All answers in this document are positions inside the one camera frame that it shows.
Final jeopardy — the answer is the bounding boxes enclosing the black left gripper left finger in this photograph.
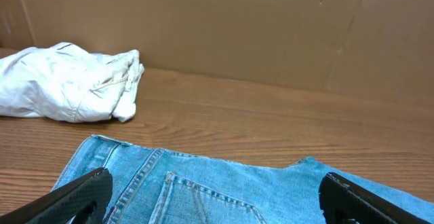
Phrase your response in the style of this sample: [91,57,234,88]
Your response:
[1,168,113,224]

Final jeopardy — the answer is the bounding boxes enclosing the blue denim jeans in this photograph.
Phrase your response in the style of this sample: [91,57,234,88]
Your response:
[56,135,332,223]

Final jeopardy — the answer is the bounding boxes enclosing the folded white trousers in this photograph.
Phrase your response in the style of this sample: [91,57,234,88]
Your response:
[1,42,145,123]

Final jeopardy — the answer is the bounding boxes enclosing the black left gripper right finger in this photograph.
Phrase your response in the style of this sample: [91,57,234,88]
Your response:
[319,172,429,224]

